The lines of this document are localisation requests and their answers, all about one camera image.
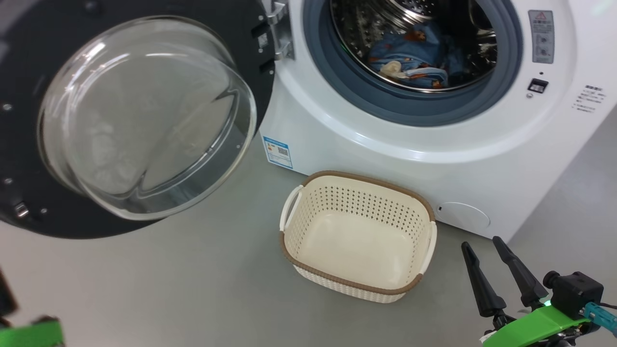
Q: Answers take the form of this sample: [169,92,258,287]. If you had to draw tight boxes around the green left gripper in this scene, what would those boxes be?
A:
[0,317,64,347]

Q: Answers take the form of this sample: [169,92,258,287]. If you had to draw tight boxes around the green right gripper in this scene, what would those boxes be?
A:
[461,236,591,347]

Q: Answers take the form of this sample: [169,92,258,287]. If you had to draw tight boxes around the black round glass washer door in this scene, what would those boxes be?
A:
[0,0,276,239]

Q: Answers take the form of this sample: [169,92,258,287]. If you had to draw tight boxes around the cream perforated laundry basket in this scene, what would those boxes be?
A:
[280,170,438,304]

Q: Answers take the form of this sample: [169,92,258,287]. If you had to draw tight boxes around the white front-load washing machine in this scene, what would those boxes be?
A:
[258,0,617,241]

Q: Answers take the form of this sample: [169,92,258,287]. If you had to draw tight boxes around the grey rubber door gasket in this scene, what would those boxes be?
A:
[303,0,524,127]

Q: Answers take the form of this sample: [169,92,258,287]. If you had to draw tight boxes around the silver metal door hinge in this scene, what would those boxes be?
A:
[263,0,295,61]

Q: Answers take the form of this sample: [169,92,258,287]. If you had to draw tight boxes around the round white filter cover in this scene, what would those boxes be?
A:
[438,202,491,230]

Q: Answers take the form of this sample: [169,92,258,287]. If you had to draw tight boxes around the grey warning sticker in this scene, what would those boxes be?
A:
[528,10,555,64]

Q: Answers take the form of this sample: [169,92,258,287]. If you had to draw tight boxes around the blue energy label sticker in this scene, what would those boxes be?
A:
[262,135,294,169]

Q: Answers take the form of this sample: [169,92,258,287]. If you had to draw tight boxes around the steel washer drum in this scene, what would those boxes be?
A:
[330,0,498,93]

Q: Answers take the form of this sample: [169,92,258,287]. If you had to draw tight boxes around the teal right camera cable plug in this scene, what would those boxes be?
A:
[583,302,617,338]

